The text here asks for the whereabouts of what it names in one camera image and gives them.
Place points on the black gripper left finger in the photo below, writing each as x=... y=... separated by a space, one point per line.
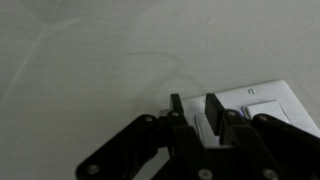
x=133 y=146

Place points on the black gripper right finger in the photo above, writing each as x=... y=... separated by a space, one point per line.
x=266 y=146

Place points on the small plate screw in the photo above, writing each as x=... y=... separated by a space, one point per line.
x=252 y=90

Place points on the white rocker switch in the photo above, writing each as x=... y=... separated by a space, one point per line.
x=266 y=108
x=201 y=128

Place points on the white double switch plate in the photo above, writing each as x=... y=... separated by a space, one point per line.
x=266 y=91

